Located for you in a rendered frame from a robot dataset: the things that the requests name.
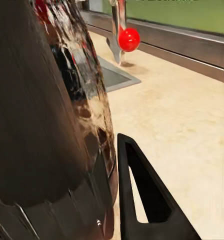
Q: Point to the countertop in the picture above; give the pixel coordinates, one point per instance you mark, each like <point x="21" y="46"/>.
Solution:
<point x="176" y="116"/>

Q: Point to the electric kettle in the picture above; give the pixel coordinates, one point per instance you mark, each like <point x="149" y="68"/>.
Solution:
<point x="58" y="169"/>

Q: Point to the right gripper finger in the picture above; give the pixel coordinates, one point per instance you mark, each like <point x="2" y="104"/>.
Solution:
<point x="166" y="220"/>

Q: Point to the drop in sink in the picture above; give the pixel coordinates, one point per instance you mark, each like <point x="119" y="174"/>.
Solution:
<point x="124" y="40"/>

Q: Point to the fixed window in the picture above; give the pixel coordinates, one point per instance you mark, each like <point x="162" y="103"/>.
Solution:
<point x="189" y="33"/>

